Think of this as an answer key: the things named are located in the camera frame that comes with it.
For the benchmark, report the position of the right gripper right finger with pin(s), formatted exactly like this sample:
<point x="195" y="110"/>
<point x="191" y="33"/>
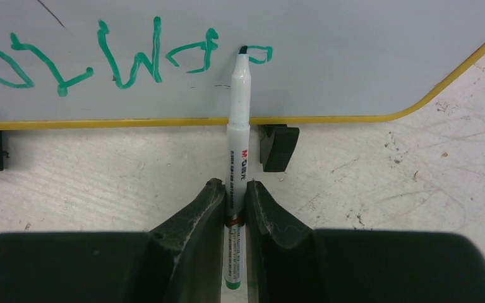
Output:
<point x="291" y="262"/>

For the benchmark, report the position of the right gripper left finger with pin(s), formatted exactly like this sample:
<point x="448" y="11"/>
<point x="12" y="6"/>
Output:
<point x="178" y="261"/>

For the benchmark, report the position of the white marker pen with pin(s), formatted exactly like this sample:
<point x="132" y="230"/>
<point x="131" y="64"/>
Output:
<point x="238" y="130"/>

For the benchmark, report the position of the yellow framed whiteboard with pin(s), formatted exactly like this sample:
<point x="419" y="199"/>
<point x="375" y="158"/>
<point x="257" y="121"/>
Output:
<point x="112" y="64"/>

